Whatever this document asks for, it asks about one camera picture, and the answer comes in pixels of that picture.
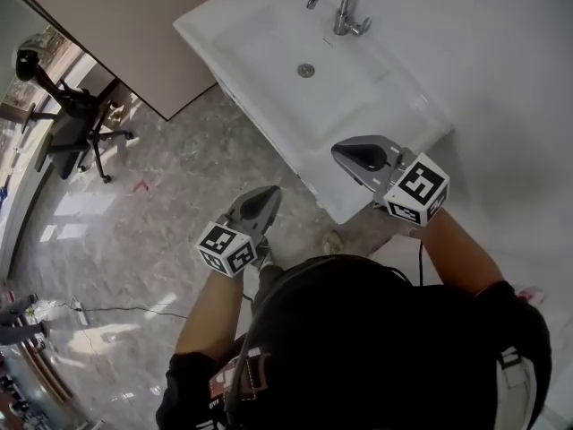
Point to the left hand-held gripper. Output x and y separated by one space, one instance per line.
226 249

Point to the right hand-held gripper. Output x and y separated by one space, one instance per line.
418 191

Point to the person's left forearm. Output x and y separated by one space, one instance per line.
210 312

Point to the person's right forearm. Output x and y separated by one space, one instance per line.
456 258

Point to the person's left shoe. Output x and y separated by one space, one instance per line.
266 258

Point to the person's left leg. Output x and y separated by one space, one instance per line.
268 280

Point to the white ceramic sink top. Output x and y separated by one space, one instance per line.
268 61

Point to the chrome faucet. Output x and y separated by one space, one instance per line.
342 16

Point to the black chest pack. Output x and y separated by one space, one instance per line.
233 379

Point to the person's black shirt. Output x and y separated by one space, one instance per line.
358 352

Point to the black office chair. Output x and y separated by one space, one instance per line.
67 150

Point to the white power strip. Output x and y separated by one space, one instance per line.
80 312

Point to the beige leaning board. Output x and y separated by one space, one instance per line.
134 25

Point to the large glass window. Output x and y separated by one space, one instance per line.
15 99

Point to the white garment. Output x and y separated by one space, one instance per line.
33 40

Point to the wide grey roller blind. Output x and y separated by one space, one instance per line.
18 38

